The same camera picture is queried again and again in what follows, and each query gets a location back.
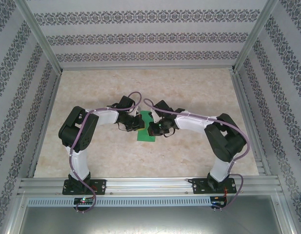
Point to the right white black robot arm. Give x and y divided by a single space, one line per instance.
221 168

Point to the green paper sheet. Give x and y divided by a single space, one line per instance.
145 135

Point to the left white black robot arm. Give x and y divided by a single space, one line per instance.
79 161

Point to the aluminium frame post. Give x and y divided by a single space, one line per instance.
40 36
255 36

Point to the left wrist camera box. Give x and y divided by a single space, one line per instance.
127 102

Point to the aluminium mounting rail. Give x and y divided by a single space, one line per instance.
150 185

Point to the sheet metal tray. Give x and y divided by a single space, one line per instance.
150 220

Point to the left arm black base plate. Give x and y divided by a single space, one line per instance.
100 186

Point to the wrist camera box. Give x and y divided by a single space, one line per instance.
162 106
127 102

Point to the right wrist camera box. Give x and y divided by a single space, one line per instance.
162 106

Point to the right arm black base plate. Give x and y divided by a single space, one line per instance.
199 186

